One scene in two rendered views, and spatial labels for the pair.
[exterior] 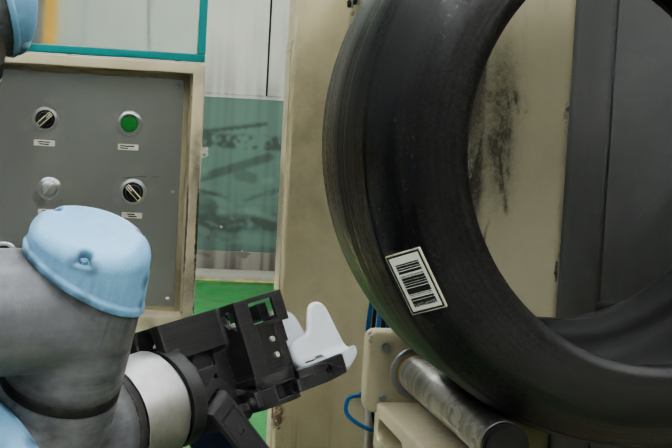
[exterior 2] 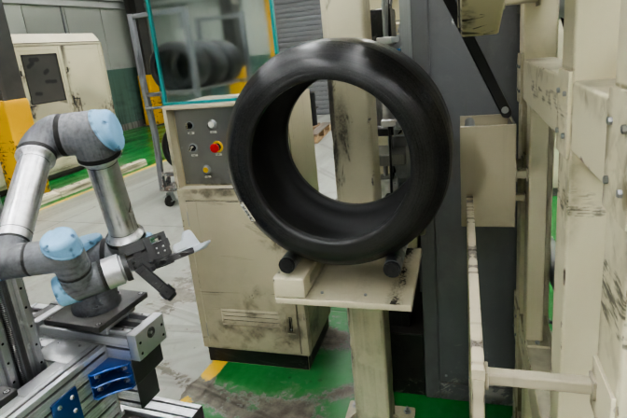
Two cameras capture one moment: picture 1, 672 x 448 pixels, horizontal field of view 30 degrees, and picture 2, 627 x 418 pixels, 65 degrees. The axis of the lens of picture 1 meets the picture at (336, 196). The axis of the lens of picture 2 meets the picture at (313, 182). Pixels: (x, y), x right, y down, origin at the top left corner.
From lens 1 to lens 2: 0.87 m
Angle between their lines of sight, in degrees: 30
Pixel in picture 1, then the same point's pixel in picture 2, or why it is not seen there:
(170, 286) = not seen: hidden behind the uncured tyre
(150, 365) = (110, 260)
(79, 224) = (53, 235)
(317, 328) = (186, 239)
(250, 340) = (149, 248)
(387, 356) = not seen: hidden behind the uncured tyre
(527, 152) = (355, 137)
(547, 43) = (356, 94)
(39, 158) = not seen: hidden behind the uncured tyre
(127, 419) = (96, 278)
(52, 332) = (47, 265)
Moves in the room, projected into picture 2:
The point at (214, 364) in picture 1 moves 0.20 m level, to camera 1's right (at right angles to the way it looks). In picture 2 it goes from (142, 255) to (207, 264)
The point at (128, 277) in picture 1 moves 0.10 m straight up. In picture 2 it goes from (60, 251) to (48, 206)
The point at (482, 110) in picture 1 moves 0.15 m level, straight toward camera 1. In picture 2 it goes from (334, 123) to (308, 132)
